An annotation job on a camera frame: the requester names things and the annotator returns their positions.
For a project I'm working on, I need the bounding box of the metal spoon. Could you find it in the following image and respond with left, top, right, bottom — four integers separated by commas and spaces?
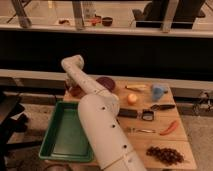
126, 128, 155, 133

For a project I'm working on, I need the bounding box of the green plastic tray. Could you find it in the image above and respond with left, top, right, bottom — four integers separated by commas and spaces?
39, 101, 93, 163

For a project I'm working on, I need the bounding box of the black chair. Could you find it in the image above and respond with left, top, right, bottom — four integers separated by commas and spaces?
132, 0, 206, 29

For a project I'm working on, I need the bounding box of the black side equipment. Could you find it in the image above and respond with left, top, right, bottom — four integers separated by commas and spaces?
0, 91, 25, 171

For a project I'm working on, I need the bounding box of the black handled tool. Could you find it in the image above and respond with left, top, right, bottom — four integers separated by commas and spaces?
150, 104, 175, 111

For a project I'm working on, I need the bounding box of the orange round fruit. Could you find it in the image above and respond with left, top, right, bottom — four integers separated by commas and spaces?
127, 93, 138, 105

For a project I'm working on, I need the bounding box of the red chili pepper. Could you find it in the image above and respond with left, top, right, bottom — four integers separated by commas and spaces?
159, 120, 179, 136

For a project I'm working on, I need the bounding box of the small black scale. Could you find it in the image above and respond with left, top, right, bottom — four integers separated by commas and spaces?
141, 110, 154, 121

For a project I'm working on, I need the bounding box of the yellow banana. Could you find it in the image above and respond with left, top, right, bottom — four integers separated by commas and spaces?
125, 84, 146, 91

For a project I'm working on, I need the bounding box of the dark red background bowl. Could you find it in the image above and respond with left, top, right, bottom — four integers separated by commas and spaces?
102, 17, 113, 26

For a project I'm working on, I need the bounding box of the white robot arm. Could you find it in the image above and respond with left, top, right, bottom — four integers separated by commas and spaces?
61, 55, 147, 171

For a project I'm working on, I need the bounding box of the pile of brown beans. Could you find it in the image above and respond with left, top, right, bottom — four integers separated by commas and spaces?
146, 146, 184, 165

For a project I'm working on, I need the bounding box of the black rectangular block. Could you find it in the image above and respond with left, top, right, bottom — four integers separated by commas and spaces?
118, 108, 138, 118

